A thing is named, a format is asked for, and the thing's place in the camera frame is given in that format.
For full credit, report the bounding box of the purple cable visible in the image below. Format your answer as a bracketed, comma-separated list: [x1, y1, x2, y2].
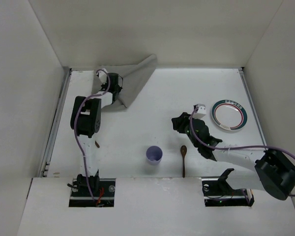
[73, 69, 111, 201]
[188, 109, 295, 197]

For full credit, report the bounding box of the brown wooden spoon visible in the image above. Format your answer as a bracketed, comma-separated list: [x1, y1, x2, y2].
[180, 145, 187, 178]

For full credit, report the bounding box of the white plate green red rim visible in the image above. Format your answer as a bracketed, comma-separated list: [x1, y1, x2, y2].
[210, 99, 248, 132]

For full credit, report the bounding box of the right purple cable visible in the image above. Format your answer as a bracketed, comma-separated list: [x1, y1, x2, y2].
[188, 109, 295, 197]

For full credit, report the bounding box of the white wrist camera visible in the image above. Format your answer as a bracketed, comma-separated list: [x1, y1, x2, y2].
[95, 68, 108, 84]
[193, 104, 207, 119]

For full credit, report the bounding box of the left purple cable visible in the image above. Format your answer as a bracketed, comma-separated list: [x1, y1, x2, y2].
[73, 69, 111, 201]

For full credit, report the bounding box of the aluminium frame rail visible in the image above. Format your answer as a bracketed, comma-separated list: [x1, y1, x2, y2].
[238, 67, 266, 145]
[36, 66, 72, 177]

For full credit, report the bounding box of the left aluminium frame rail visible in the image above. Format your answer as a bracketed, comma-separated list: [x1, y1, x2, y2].
[36, 66, 72, 177]

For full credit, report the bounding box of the grey cloth placemat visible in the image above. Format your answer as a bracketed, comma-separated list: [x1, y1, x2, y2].
[97, 54, 158, 112]

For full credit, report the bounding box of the right aluminium frame rail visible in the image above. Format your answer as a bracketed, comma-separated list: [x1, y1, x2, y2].
[238, 67, 266, 145]

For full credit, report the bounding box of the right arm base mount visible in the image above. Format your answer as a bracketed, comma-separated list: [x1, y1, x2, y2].
[202, 168, 255, 207]

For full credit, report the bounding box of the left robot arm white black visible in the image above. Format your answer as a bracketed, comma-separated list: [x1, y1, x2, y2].
[70, 69, 123, 191]

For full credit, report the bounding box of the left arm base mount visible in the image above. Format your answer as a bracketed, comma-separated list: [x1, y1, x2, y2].
[67, 174, 116, 207]

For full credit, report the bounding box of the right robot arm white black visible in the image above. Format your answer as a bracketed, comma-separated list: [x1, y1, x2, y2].
[171, 112, 295, 201]

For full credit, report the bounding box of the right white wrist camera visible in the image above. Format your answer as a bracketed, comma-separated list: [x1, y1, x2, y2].
[193, 104, 207, 119]

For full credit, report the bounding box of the lilac plastic cup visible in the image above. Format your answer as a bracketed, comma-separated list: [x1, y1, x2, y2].
[146, 146, 163, 166]

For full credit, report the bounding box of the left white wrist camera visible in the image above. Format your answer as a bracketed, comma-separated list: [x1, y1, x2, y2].
[95, 68, 108, 84]

